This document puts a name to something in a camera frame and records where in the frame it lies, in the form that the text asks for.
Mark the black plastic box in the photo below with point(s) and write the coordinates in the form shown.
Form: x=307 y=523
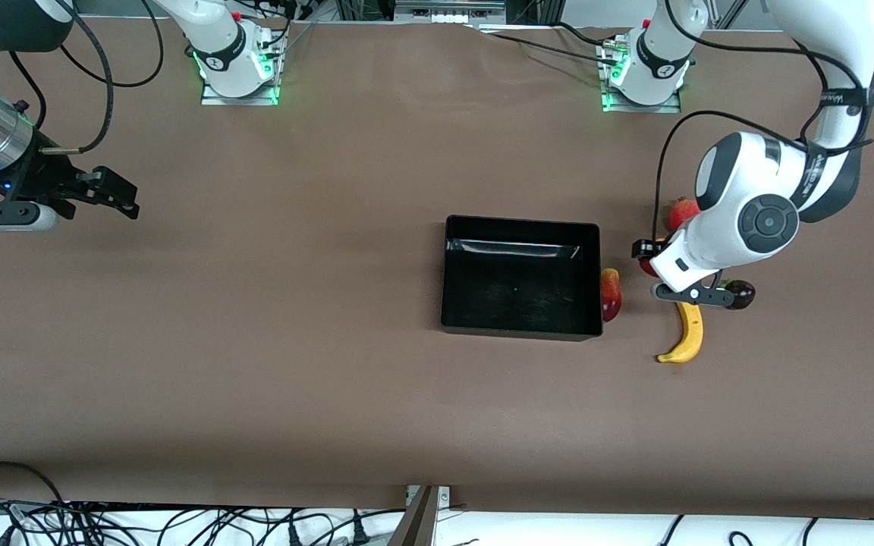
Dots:
x=528 y=303

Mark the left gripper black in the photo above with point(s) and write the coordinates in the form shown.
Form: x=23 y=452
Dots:
x=643 y=248

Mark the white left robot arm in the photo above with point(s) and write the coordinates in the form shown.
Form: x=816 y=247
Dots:
x=733 y=174

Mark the small red apple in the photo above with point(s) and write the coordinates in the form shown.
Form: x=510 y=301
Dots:
x=646 y=267

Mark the grey metal camera mount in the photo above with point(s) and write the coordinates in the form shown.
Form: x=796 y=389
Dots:
x=418 y=523

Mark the grey electronics box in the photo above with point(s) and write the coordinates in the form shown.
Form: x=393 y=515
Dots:
x=448 y=11

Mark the red yellow mango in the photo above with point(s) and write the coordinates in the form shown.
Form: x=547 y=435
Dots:
x=611 y=292

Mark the yellow banana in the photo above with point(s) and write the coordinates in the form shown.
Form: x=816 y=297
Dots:
x=691 y=334

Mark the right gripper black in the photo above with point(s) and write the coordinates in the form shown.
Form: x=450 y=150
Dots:
x=36 y=180

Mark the black power plug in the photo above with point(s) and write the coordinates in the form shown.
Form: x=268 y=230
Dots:
x=293 y=536
x=360 y=533

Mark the large table cover sheet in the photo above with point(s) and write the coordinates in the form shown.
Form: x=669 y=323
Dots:
x=255 y=303

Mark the red pomegranate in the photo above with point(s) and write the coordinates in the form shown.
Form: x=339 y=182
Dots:
x=681 y=214

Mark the round dark purple eggplant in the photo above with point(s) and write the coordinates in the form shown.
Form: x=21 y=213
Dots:
x=742 y=294

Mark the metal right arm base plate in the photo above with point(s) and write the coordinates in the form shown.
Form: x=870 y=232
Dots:
x=224 y=101

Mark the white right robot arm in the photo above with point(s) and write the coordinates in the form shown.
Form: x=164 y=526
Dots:
x=213 y=38

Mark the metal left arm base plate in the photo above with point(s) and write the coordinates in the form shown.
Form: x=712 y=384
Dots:
x=619 y=108

